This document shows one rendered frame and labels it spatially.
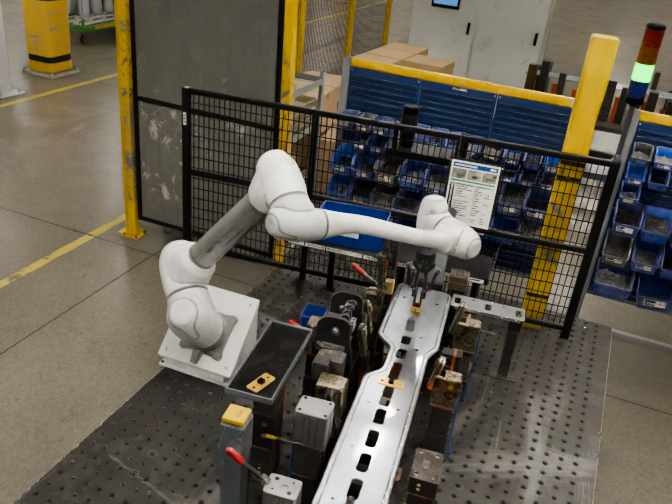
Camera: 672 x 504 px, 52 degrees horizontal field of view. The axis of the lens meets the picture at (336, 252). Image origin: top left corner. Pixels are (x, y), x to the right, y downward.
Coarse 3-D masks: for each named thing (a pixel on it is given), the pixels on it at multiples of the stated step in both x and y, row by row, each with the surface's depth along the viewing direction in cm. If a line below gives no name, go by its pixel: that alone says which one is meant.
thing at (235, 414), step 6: (228, 408) 182; (234, 408) 182; (240, 408) 182; (246, 408) 183; (228, 414) 180; (234, 414) 180; (240, 414) 180; (246, 414) 181; (222, 420) 179; (228, 420) 179; (234, 420) 178; (240, 420) 178
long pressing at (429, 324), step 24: (408, 288) 279; (408, 312) 263; (432, 312) 265; (384, 336) 247; (408, 336) 249; (432, 336) 250; (408, 360) 236; (360, 384) 221; (408, 384) 224; (360, 408) 211; (384, 408) 212; (408, 408) 214; (360, 432) 202; (384, 432) 203; (336, 456) 192; (384, 456) 194; (336, 480) 185; (360, 480) 186; (384, 480) 186
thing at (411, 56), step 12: (384, 48) 694; (396, 48) 700; (408, 48) 706; (420, 48) 712; (372, 60) 638; (384, 60) 643; (396, 60) 648; (408, 60) 653; (420, 60) 658; (432, 60) 664; (444, 60) 669; (384, 72) 624; (444, 72) 651
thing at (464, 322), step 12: (456, 324) 253; (468, 324) 251; (480, 324) 253; (456, 336) 254; (468, 336) 254; (480, 336) 254; (456, 348) 257; (468, 348) 255; (468, 360) 258; (468, 384) 264; (468, 396) 268
